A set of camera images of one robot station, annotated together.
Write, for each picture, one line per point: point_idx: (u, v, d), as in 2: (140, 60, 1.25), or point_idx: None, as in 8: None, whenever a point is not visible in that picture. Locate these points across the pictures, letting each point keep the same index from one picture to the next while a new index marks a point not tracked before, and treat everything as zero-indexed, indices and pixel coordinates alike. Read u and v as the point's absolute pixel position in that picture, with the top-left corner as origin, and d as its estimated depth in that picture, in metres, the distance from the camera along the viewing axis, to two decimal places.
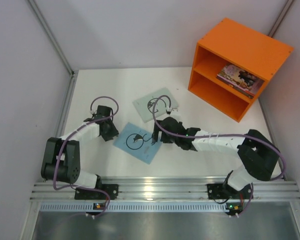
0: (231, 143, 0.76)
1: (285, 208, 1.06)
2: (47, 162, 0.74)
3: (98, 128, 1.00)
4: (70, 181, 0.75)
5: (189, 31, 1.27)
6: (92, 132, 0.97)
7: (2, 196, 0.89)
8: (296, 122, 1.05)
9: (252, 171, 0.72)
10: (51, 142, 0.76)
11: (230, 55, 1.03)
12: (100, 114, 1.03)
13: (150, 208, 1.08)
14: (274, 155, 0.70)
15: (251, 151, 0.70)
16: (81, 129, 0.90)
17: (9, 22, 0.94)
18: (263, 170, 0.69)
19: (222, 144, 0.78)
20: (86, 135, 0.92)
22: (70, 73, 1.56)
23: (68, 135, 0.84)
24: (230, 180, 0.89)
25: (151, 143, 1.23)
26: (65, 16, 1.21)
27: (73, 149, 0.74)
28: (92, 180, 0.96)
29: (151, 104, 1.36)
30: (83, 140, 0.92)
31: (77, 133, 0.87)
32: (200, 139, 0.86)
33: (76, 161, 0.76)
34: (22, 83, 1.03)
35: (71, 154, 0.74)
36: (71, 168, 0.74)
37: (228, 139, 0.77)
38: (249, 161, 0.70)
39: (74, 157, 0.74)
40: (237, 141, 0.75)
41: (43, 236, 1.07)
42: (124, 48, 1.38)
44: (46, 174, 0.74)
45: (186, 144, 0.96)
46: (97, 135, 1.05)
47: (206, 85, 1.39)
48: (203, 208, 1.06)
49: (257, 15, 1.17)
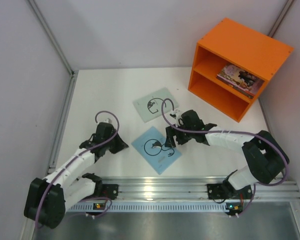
0: (239, 140, 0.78)
1: (285, 208, 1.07)
2: (30, 203, 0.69)
3: (93, 156, 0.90)
4: (50, 226, 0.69)
5: (189, 31, 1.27)
6: (86, 162, 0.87)
7: (2, 196, 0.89)
8: (296, 122, 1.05)
9: (252, 169, 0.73)
10: (36, 184, 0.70)
11: (231, 55, 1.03)
12: (99, 134, 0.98)
13: (150, 208, 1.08)
14: (280, 162, 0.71)
15: (257, 150, 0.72)
16: (70, 165, 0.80)
17: (9, 22, 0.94)
18: (264, 171, 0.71)
19: (231, 140, 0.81)
20: (76, 170, 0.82)
22: (70, 73, 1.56)
23: (54, 176, 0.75)
24: (230, 178, 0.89)
25: (168, 154, 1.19)
26: (65, 16, 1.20)
27: (56, 198, 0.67)
28: (89, 189, 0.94)
29: (151, 104, 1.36)
30: (72, 178, 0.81)
31: (65, 172, 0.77)
32: (212, 133, 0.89)
33: (59, 206, 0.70)
34: (22, 83, 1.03)
35: (53, 202, 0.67)
36: (53, 215, 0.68)
37: (238, 136, 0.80)
38: (253, 159, 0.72)
39: (56, 205, 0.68)
40: (245, 139, 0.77)
41: (43, 236, 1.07)
42: (125, 48, 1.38)
44: (29, 214, 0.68)
45: (200, 137, 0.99)
46: (93, 162, 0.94)
47: (206, 85, 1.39)
48: (202, 208, 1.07)
49: (257, 16, 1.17)
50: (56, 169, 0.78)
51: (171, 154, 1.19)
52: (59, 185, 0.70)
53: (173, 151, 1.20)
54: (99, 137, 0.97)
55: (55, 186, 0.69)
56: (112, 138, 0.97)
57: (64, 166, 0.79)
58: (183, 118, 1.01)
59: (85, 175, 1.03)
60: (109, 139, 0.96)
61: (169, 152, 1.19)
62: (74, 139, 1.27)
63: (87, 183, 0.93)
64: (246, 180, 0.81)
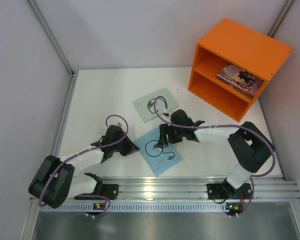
0: (225, 133, 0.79)
1: (285, 208, 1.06)
2: (38, 179, 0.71)
3: (102, 155, 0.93)
4: (52, 206, 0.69)
5: (189, 31, 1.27)
6: (95, 158, 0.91)
7: (2, 196, 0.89)
8: (296, 121, 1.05)
9: (240, 160, 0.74)
10: (49, 161, 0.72)
11: (231, 55, 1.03)
12: (108, 137, 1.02)
13: (150, 208, 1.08)
14: (266, 150, 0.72)
15: (242, 141, 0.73)
16: (83, 153, 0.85)
17: (9, 22, 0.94)
18: (251, 160, 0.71)
19: (219, 134, 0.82)
20: (85, 161, 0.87)
22: (70, 73, 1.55)
23: (68, 157, 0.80)
24: (228, 177, 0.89)
25: (168, 157, 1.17)
26: (65, 16, 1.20)
27: (65, 176, 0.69)
28: (90, 186, 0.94)
29: (151, 104, 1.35)
30: (80, 166, 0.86)
31: (77, 157, 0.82)
32: (201, 129, 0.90)
33: (66, 187, 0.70)
34: (22, 83, 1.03)
35: (61, 180, 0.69)
36: (58, 193, 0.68)
37: (224, 129, 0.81)
38: (239, 149, 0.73)
39: (64, 183, 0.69)
40: (231, 131, 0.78)
41: (43, 236, 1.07)
42: (125, 48, 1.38)
44: (34, 191, 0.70)
45: (190, 135, 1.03)
46: (100, 162, 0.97)
47: (206, 85, 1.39)
48: (202, 208, 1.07)
49: (257, 16, 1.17)
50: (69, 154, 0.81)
51: (172, 158, 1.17)
52: (71, 165, 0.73)
53: (174, 154, 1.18)
54: (109, 137, 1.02)
55: (67, 165, 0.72)
56: (120, 140, 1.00)
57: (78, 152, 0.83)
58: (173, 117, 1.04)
59: (87, 174, 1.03)
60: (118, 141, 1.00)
61: (169, 155, 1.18)
62: (75, 138, 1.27)
63: (89, 179, 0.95)
64: (244, 178, 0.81)
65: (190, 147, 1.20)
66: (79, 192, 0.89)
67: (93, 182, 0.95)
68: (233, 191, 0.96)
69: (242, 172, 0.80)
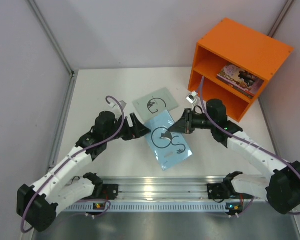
0: (268, 164, 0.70)
1: None
2: (20, 209, 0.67)
3: (88, 158, 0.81)
4: (41, 230, 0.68)
5: (189, 31, 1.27)
6: (81, 164, 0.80)
7: (2, 196, 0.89)
8: (296, 122, 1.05)
9: (271, 196, 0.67)
10: (23, 192, 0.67)
11: (231, 55, 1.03)
12: (97, 130, 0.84)
13: (149, 208, 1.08)
14: None
15: (286, 183, 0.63)
16: (59, 172, 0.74)
17: (9, 21, 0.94)
18: (283, 202, 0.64)
19: (259, 160, 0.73)
20: (68, 175, 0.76)
22: (70, 72, 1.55)
23: (43, 183, 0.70)
24: (234, 181, 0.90)
25: (177, 150, 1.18)
26: (66, 16, 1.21)
27: (40, 209, 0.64)
28: (88, 191, 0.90)
29: (151, 104, 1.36)
30: (63, 184, 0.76)
31: (53, 179, 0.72)
32: (238, 141, 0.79)
33: (47, 214, 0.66)
34: (22, 82, 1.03)
35: (38, 213, 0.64)
36: (41, 222, 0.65)
37: (268, 157, 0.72)
38: (279, 190, 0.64)
39: (41, 215, 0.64)
40: (275, 166, 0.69)
41: (43, 236, 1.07)
42: (124, 48, 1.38)
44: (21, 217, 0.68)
45: (219, 136, 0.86)
46: (92, 160, 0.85)
47: (206, 86, 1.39)
48: (203, 208, 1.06)
49: (257, 16, 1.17)
50: (45, 174, 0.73)
51: (181, 151, 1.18)
52: (44, 196, 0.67)
53: (184, 148, 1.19)
54: (100, 130, 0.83)
55: (41, 197, 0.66)
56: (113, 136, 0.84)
57: (53, 172, 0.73)
58: (209, 109, 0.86)
59: (86, 175, 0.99)
60: (110, 138, 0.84)
61: (179, 149, 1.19)
62: (75, 138, 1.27)
63: (84, 185, 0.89)
64: (251, 191, 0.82)
65: (191, 147, 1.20)
66: (76, 199, 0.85)
67: (90, 187, 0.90)
68: (231, 191, 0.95)
69: (253, 184, 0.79)
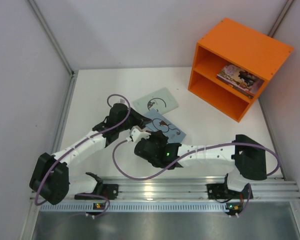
0: (223, 155, 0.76)
1: (285, 208, 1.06)
2: (35, 178, 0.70)
3: (104, 142, 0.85)
4: (51, 202, 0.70)
5: (189, 31, 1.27)
6: (96, 146, 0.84)
7: (1, 196, 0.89)
8: (295, 123, 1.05)
9: (246, 175, 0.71)
10: (43, 159, 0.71)
11: (231, 55, 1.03)
12: (111, 118, 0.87)
13: (149, 208, 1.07)
14: (261, 153, 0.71)
15: (247, 159, 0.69)
16: (79, 146, 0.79)
17: (9, 21, 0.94)
18: (257, 171, 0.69)
19: (214, 157, 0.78)
20: (86, 152, 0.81)
22: (70, 73, 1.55)
23: (63, 153, 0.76)
24: (229, 185, 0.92)
25: (176, 133, 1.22)
26: (65, 15, 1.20)
27: (60, 176, 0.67)
28: (90, 186, 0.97)
29: (151, 104, 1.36)
30: (79, 160, 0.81)
31: (73, 151, 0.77)
32: (185, 158, 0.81)
33: (64, 184, 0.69)
34: (22, 82, 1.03)
35: (58, 179, 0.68)
36: (57, 191, 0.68)
37: (218, 150, 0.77)
38: (247, 168, 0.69)
39: (59, 183, 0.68)
40: (227, 151, 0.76)
41: (43, 236, 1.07)
42: (124, 48, 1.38)
44: (34, 186, 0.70)
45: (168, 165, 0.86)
46: (103, 147, 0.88)
47: (206, 86, 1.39)
48: (203, 208, 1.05)
49: (257, 16, 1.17)
50: (66, 147, 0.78)
51: (179, 133, 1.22)
52: (65, 164, 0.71)
53: (180, 130, 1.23)
54: (113, 117, 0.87)
55: (61, 164, 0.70)
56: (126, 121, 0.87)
57: (73, 146, 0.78)
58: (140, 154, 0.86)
59: (88, 173, 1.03)
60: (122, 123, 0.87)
61: (176, 131, 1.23)
62: (75, 138, 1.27)
63: (89, 179, 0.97)
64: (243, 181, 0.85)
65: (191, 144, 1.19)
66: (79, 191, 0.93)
67: (93, 181, 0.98)
68: (236, 195, 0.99)
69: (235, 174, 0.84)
